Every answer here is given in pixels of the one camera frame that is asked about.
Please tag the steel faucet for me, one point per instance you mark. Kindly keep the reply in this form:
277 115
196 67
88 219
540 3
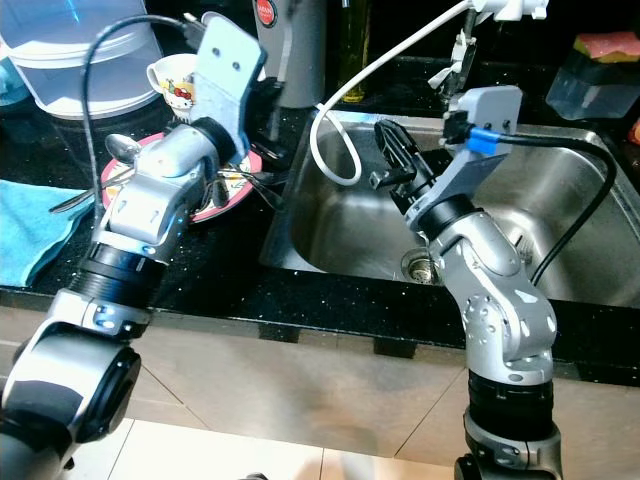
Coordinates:
460 60

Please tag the blue towel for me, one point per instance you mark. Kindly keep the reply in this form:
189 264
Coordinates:
30 230

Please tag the steel fork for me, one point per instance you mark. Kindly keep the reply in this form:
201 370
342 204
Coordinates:
75 200

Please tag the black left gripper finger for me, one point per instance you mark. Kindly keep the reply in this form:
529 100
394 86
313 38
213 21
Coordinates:
245 180
269 178

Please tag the white faucet filter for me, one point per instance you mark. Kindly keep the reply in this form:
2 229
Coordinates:
510 8

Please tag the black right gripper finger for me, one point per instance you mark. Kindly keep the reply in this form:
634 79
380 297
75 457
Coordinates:
390 150
412 155

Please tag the beige cabinet front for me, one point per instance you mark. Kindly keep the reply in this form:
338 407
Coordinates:
310 380

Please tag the white cartoon mug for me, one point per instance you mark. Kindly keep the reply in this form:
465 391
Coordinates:
172 80

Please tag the steel spoon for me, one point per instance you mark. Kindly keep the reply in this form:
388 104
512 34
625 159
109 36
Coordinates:
125 148

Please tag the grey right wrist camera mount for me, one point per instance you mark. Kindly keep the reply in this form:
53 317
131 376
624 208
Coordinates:
490 110

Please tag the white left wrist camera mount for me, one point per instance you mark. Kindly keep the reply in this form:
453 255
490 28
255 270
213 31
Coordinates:
228 80

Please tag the pink plate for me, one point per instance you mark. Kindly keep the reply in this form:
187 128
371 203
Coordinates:
230 212

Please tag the red packet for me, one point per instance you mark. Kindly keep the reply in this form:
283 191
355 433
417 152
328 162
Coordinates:
635 132

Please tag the olive oil bottle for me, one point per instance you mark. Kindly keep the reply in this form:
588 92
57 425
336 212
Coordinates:
353 50

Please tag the stainless steel sink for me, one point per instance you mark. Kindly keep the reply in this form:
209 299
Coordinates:
340 230

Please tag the pink yellow sponge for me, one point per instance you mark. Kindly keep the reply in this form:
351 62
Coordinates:
608 45

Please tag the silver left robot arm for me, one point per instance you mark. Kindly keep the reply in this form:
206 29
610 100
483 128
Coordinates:
60 370

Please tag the blue cup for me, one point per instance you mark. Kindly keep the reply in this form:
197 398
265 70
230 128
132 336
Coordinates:
8 80

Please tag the grey tumbler red label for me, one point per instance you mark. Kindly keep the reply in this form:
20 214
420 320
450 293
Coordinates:
300 60

